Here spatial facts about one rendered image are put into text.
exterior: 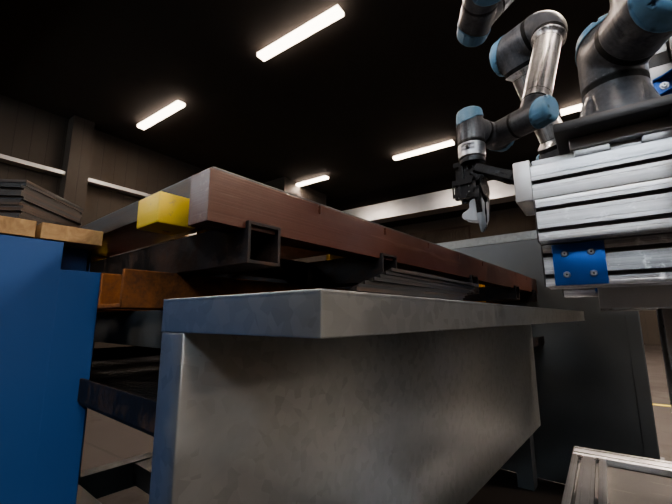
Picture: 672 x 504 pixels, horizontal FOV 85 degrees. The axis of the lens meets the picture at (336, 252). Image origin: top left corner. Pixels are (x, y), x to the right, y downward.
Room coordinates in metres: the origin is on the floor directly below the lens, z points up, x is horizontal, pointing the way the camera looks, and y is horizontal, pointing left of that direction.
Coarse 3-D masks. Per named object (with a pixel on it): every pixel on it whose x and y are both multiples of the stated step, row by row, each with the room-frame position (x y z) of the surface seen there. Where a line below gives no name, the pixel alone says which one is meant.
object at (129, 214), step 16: (240, 176) 0.47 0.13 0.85; (176, 192) 0.49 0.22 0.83; (128, 208) 0.59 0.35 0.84; (96, 224) 0.69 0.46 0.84; (112, 224) 0.63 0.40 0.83; (128, 224) 0.59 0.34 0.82; (112, 240) 0.72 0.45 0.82; (128, 240) 0.72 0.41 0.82; (144, 240) 0.72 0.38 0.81; (160, 240) 0.72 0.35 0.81; (112, 256) 0.93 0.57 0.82; (288, 256) 0.92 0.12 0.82; (304, 256) 0.92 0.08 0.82
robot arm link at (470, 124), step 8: (464, 112) 0.96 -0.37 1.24; (472, 112) 0.95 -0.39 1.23; (480, 112) 0.96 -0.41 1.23; (456, 120) 0.99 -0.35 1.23; (464, 120) 0.96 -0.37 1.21; (472, 120) 0.95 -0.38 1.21; (480, 120) 0.96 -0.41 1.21; (488, 120) 0.98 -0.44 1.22; (456, 128) 1.00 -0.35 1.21; (464, 128) 0.96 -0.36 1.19; (472, 128) 0.95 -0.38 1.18; (480, 128) 0.96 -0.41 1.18; (488, 128) 0.97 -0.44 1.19; (464, 136) 0.96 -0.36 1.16; (472, 136) 0.95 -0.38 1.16; (480, 136) 0.95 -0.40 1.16; (488, 136) 0.99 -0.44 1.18
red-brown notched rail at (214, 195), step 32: (192, 192) 0.40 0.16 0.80; (224, 192) 0.40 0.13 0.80; (256, 192) 0.43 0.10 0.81; (192, 224) 0.40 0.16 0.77; (224, 224) 0.40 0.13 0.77; (288, 224) 0.47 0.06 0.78; (320, 224) 0.52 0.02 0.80; (352, 224) 0.58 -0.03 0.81; (352, 256) 0.62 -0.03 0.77; (416, 256) 0.75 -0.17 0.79; (448, 256) 0.88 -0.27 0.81
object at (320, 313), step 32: (320, 288) 0.22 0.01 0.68; (192, 320) 0.32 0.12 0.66; (224, 320) 0.29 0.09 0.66; (256, 320) 0.26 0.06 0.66; (288, 320) 0.24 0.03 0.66; (320, 320) 0.22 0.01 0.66; (352, 320) 0.25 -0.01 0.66; (384, 320) 0.28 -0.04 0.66; (416, 320) 0.32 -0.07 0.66; (448, 320) 0.37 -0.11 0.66; (480, 320) 0.44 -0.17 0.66; (512, 320) 0.55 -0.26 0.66; (544, 320) 0.73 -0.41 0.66; (576, 320) 1.08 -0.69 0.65
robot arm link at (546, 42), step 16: (544, 16) 0.96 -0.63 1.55; (560, 16) 0.95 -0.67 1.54; (528, 32) 1.01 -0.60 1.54; (544, 32) 0.96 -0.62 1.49; (560, 32) 0.95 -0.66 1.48; (544, 48) 0.94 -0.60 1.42; (560, 48) 0.95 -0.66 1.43; (544, 64) 0.92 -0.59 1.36; (528, 80) 0.94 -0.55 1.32; (544, 80) 0.91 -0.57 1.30; (528, 96) 0.91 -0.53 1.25; (544, 96) 0.87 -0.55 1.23; (512, 112) 0.95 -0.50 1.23; (528, 112) 0.90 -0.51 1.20; (544, 112) 0.87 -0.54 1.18; (512, 128) 0.95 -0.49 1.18; (528, 128) 0.93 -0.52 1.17
